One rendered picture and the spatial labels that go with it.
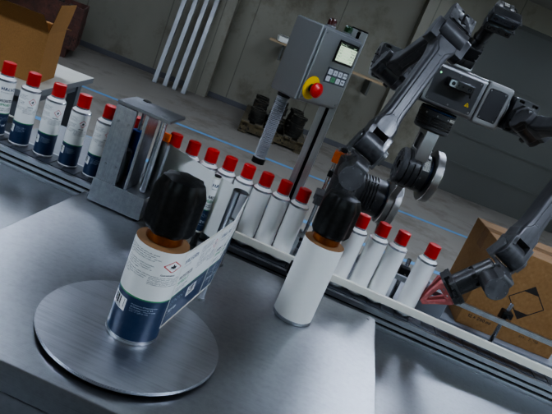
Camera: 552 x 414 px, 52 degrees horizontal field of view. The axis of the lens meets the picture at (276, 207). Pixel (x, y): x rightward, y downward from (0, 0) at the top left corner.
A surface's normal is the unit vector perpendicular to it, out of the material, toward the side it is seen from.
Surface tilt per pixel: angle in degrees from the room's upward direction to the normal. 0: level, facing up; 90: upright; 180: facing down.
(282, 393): 0
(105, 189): 90
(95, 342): 0
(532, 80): 90
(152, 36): 90
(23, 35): 90
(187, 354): 0
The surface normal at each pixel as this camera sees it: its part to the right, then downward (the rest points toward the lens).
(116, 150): -0.17, 0.25
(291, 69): -0.66, -0.03
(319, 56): 0.66, 0.47
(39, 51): 0.04, 0.33
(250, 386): 0.37, -0.88
